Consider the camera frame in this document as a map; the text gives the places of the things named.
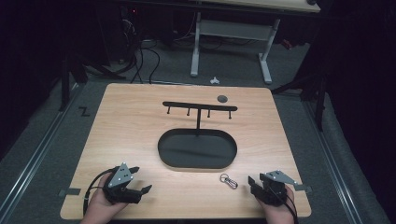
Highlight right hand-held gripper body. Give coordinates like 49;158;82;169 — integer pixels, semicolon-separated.
259;169;299;207

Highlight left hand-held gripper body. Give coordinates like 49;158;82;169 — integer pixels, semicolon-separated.
102;161;140;205

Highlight silver key ring with clip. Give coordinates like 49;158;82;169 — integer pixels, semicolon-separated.
219;173;239;190

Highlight black key rack with tray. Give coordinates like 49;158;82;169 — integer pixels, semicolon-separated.
157;101;239;170

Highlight person's right hand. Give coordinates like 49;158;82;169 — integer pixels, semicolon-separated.
256;185;296;224

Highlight person's left hand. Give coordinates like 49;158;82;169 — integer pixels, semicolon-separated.
80;172;129;224

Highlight grey tape strip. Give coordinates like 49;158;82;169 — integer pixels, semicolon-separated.
293;184;313;193
58;188;82;197

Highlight black metal stand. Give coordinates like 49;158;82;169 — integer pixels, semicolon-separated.
58;50;127;112
271;69;330;132

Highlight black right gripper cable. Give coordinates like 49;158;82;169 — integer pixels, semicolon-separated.
270;186;301;224

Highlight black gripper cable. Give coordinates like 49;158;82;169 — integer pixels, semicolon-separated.
82;167;117;217
270;186;301;224

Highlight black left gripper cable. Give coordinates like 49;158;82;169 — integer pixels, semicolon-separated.
82;167;117;217

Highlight metal floor rail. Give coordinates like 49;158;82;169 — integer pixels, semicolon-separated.
303;99;364;224
0;81;86;224

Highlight black floor cables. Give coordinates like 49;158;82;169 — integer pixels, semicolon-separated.
120;36;162;85

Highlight white frame desk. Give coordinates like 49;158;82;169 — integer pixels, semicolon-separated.
190;0;322;85

